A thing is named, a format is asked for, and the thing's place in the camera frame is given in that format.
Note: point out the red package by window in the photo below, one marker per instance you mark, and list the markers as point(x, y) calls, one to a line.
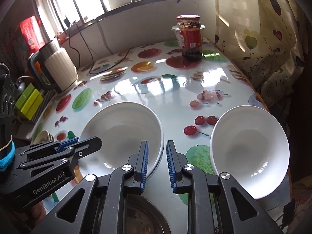
point(32, 34)

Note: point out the stainless steel bowl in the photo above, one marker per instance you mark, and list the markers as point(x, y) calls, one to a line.
point(142, 216)

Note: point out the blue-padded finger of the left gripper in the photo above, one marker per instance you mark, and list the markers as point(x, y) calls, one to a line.
point(85, 148)
point(64, 144)

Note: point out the red-label chili sauce jar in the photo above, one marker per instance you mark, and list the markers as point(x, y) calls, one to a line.
point(190, 33)

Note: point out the zigzag patterned box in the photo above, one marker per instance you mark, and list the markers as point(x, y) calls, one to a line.
point(46, 99)

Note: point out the beige plate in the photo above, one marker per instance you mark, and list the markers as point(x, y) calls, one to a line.
point(42, 136)
point(51, 138)

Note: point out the green box upper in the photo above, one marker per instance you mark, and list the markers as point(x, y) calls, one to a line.
point(24, 96)

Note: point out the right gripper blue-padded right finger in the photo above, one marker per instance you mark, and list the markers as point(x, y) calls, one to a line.
point(176, 161)

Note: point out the fruit print tablecloth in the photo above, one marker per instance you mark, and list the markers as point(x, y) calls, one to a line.
point(155, 77)

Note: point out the cream electric kettle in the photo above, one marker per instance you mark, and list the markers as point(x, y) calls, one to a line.
point(52, 68)

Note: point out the blue-striped white bowl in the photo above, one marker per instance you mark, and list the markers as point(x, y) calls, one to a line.
point(250, 144)

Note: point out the person's hand holding gripper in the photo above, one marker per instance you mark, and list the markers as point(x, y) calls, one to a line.
point(38, 212)

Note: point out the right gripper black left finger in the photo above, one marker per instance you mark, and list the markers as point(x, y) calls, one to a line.
point(139, 162)

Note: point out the yellow heart-pattern curtain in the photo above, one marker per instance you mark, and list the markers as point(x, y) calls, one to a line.
point(266, 39)

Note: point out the white paper cup container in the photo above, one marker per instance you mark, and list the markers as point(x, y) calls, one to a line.
point(176, 30)

